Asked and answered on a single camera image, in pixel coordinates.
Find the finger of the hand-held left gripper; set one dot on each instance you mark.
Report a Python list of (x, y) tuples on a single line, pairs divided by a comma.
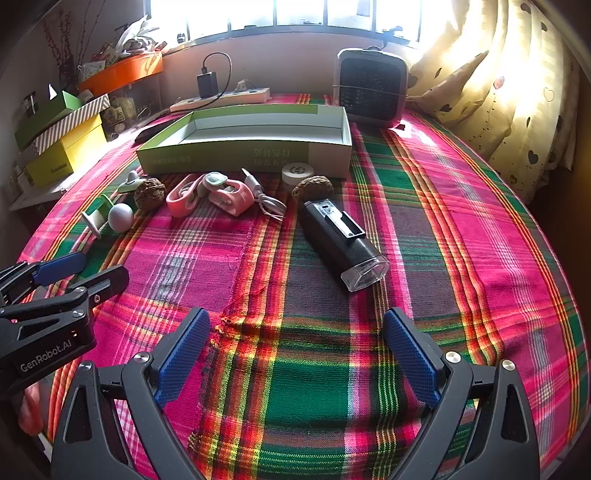
[(106, 281), (60, 268)]

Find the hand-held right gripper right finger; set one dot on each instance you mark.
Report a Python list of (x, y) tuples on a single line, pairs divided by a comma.
[(411, 355)]

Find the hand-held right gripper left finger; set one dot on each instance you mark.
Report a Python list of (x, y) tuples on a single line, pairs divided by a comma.
[(182, 355)]

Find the white egg-shaped ball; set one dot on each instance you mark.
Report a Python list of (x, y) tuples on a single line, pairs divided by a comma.
[(121, 218)]

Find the green and white spool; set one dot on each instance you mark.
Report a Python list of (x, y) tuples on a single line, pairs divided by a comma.
[(99, 214)]

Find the brown walnut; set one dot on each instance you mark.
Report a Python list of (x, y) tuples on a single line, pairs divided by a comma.
[(150, 194), (314, 187)]

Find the white panda-face dome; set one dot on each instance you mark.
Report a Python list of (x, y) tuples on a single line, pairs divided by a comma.
[(129, 184)]

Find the pink case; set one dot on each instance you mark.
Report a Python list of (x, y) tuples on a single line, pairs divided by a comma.
[(178, 203)]

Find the black handheld microscope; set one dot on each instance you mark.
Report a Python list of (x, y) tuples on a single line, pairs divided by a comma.
[(332, 235)]

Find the pink clip with green pad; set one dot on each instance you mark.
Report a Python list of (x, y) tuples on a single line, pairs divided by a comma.
[(235, 198)]

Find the green and white cardboard box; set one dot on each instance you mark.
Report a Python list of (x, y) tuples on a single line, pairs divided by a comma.
[(231, 154)]

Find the white round disc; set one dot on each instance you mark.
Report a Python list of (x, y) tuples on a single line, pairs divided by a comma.
[(297, 173)]

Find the person's left hand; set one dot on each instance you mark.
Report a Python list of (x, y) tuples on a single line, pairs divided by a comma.
[(32, 410)]

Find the plaid cloth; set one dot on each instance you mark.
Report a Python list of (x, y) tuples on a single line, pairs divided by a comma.
[(323, 369)]

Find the yellow box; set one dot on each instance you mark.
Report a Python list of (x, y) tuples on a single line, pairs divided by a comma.
[(64, 152)]

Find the black smartphone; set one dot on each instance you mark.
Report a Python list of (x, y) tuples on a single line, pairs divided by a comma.
[(150, 134)]

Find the clear storage container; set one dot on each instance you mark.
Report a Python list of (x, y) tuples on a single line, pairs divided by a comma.
[(129, 108)]

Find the white tissue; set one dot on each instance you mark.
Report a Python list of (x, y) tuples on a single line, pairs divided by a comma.
[(53, 92)]

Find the orange tray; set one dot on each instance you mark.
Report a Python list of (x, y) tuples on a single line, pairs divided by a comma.
[(120, 74)]

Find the printed paper cards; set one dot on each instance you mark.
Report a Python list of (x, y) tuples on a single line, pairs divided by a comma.
[(94, 64)]

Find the dried branches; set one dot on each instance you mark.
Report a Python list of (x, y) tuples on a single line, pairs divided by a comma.
[(64, 55)]

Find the black charger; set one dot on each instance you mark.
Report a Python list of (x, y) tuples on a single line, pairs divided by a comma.
[(207, 85)]

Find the white power strip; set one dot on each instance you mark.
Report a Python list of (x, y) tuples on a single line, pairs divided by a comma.
[(240, 97)]

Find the white plug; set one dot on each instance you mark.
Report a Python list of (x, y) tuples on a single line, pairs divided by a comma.
[(242, 86)]

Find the white crumpled bags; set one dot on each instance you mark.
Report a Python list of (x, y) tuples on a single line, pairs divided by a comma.
[(136, 37)]

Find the small grey desk heater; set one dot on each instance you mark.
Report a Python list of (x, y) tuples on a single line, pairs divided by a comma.
[(369, 87)]

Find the cream heart-print curtain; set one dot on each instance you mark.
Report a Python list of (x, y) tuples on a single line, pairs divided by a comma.
[(508, 92)]

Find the barred window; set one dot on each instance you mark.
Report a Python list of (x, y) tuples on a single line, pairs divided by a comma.
[(325, 14)]

